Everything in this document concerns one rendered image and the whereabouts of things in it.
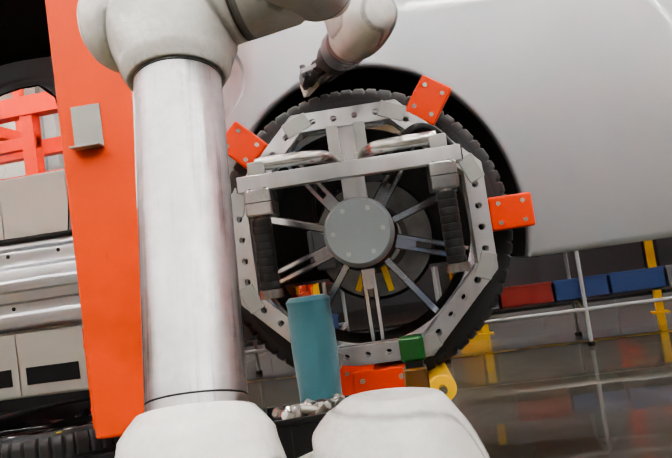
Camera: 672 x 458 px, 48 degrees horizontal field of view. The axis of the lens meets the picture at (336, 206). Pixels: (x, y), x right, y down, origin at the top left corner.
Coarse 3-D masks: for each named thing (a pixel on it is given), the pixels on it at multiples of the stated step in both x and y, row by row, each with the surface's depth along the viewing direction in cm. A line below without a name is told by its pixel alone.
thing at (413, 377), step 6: (426, 366) 123; (408, 372) 122; (414, 372) 122; (420, 372) 122; (426, 372) 122; (408, 378) 122; (414, 378) 122; (420, 378) 122; (426, 378) 122; (408, 384) 122; (414, 384) 122; (420, 384) 122; (426, 384) 122
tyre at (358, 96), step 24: (336, 96) 169; (360, 96) 169; (384, 96) 168; (408, 96) 169; (240, 168) 169; (504, 240) 164; (504, 264) 164; (480, 312) 164; (264, 336) 166; (456, 336) 164; (288, 360) 166; (432, 360) 164
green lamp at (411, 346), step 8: (400, 336) 125; (408, 336) 123; (416, 336) 123; (400, 344) 123; (408, 344) 122; (416, 344) 122; (400, 352) 123; (408, 352) 122; (416, 352) 122; (424, 352) 122; (408, 360) 122; (416, 360) 122
